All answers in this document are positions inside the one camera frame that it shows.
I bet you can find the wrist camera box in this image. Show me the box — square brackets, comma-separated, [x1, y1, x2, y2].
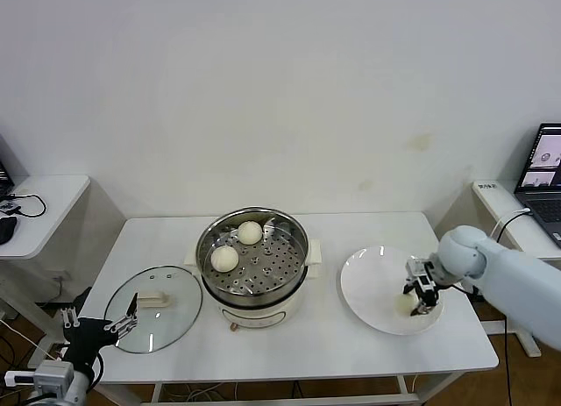
[4, 361, 75, 395]
[406, 256, 433, 292]

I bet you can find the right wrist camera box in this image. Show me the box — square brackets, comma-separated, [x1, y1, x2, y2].
[406, 256, 433, 292]

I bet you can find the white side desk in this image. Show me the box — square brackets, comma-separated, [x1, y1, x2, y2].
[471, 180, 561, 360]
[0, 175, 92, 367]

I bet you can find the white rectangular table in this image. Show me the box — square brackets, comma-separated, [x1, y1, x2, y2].
[51, 211, 500, 406]

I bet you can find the black computer mouse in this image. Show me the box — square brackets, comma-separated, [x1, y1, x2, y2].
[0, 216, 18, 246]

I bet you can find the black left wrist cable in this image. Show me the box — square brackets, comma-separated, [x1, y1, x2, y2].
[87, 352, 105, 388]

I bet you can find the white flat cable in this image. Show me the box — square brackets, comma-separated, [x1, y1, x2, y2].
[492, 208, 532, 241]

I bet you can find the black looped cable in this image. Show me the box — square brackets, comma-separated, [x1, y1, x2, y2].
[8, 193, 48, 219]

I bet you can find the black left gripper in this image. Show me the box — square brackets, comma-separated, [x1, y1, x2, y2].
[60, 286, 140, 375]

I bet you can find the white steamed baozi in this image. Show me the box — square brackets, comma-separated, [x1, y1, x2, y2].
[394, 293, 418, 317]
[209, 246, 240, 274]
[237, 220, 264, 246]

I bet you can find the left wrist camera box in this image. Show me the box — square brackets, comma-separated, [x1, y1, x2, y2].
[4, 361, 75, 395]

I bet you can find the glass lid with cream handle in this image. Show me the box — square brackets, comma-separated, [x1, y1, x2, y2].
[104, 265, 204, 353]

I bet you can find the black laptop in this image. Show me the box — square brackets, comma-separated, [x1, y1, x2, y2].
[0, 133, 16, 196]

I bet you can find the white round plate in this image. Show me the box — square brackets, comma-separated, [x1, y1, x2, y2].
[340, 246, 445, 337]

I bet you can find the cream electric cooker base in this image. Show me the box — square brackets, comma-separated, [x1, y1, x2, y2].
[183, 239, 324, 333]

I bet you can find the black cable with adapter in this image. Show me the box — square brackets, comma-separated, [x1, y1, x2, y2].
[494, 210, 534, 406]

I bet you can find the grey laptop with video windows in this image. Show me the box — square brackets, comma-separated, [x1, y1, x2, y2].
[514, 124, 561, 250]

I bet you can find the stainless steel steamer basket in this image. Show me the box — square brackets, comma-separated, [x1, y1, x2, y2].
[195, 207, 309, 296]

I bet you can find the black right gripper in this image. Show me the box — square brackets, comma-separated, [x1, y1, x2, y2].
[401, 264, 442, 317]

